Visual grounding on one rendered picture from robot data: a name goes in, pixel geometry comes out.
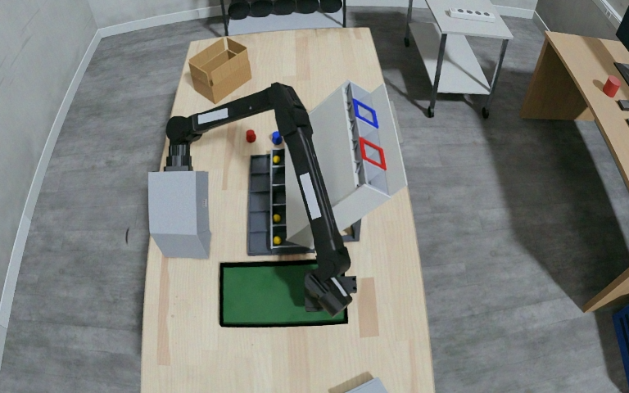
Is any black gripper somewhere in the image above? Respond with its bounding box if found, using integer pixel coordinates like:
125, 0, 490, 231
304, 269, 326, 312

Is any blue plug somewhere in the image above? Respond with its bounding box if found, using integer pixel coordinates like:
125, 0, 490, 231
272, 131, 283, 145

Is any blue square band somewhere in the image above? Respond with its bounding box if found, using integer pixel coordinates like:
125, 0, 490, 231
353, 98, 378, 129

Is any red plug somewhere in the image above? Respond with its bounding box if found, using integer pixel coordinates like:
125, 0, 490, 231
246, 129, 256, 142

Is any brown cardboard box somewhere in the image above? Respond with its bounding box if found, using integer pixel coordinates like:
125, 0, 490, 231
188, 37, 252, 105

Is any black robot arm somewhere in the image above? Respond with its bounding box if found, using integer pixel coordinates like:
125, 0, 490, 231
164, 82, 357, 318

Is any red square frame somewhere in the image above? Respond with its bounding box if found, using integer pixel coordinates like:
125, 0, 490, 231
359, 137, 387, 170

